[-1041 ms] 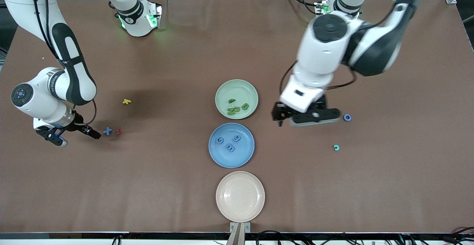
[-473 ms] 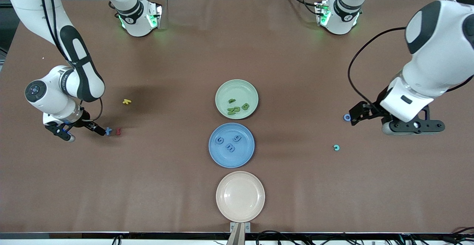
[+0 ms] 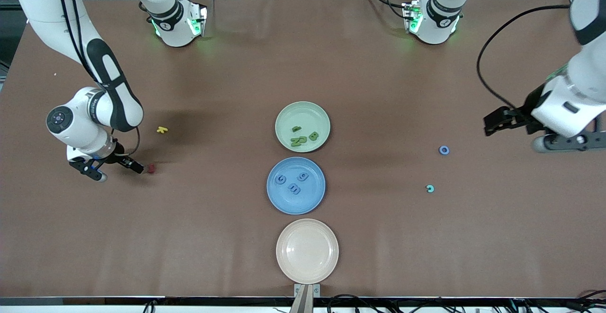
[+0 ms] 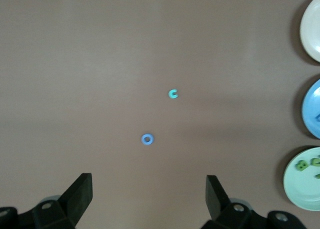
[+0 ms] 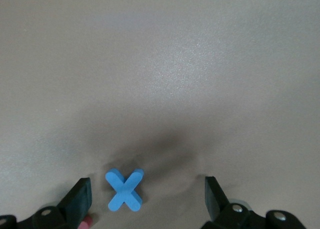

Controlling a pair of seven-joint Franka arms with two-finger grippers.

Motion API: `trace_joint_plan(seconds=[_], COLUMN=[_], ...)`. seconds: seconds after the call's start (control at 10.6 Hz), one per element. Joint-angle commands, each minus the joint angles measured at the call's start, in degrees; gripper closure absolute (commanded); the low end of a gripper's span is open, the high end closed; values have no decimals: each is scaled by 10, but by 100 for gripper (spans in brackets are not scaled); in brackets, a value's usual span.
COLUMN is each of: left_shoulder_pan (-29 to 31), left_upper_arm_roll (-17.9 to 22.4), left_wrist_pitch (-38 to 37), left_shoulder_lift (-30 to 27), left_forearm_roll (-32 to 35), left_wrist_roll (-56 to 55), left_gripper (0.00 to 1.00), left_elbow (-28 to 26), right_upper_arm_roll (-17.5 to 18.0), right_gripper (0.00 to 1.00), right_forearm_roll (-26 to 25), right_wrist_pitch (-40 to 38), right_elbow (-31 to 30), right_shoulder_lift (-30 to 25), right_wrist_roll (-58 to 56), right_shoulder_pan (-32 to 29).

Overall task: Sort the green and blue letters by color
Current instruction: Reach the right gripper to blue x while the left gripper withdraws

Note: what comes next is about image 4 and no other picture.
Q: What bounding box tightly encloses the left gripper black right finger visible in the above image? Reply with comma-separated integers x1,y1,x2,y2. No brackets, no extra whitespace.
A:
199,175,307,229

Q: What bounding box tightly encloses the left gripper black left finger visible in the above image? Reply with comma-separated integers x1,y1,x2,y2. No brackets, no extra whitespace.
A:
0,173,93,229

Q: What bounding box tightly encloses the green letter B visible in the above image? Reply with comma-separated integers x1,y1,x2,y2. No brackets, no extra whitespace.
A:
294,159,309,172

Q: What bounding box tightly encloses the green plate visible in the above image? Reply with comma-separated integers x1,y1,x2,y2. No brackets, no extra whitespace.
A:
283,146,320,212

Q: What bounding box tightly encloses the blue letter O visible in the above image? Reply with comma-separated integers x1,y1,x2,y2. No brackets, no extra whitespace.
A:
141,133,155,146

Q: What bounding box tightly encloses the teal letter c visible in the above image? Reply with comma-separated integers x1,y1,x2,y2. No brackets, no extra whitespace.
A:
167,88,180,100

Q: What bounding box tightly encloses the blue plate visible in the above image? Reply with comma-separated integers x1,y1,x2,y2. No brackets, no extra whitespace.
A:
301,78,320,140

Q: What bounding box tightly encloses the brown table cover sheet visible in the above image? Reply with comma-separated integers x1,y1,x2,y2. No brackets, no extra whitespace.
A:
0,0,320,229

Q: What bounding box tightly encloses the beige plate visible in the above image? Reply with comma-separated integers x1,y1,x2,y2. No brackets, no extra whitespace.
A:
299,0,320,63

